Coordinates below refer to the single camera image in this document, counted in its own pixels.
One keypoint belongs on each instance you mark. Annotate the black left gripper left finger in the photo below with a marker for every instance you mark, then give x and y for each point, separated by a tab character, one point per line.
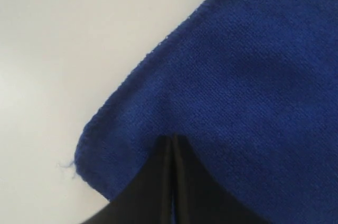
148	197

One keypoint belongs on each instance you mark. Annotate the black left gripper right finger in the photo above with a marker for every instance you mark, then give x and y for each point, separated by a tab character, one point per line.
198	198

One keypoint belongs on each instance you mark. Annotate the blue microfibre towel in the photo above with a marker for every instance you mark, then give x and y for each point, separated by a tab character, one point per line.
253	85

